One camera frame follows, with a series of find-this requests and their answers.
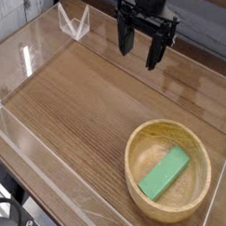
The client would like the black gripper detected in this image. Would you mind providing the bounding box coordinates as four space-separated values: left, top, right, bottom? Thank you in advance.
116 0 179 70

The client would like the green rectangular block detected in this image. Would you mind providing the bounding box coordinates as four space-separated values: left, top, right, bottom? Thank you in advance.
138 145 190 202

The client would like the clear acrylic tray wall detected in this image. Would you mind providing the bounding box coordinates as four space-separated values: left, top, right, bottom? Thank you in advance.
0 0 226 226

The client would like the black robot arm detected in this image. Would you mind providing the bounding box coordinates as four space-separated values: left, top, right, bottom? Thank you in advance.
115 0 179 70

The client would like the clear acrylic corner bracket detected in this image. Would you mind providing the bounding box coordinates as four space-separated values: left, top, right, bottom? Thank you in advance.
57 4 90 41

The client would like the black cable at lower left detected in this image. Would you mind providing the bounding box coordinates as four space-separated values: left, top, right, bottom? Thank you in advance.
0 196 24 226

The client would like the brown wooden bowl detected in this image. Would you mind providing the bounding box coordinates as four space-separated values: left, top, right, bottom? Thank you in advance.
124 119 212 223

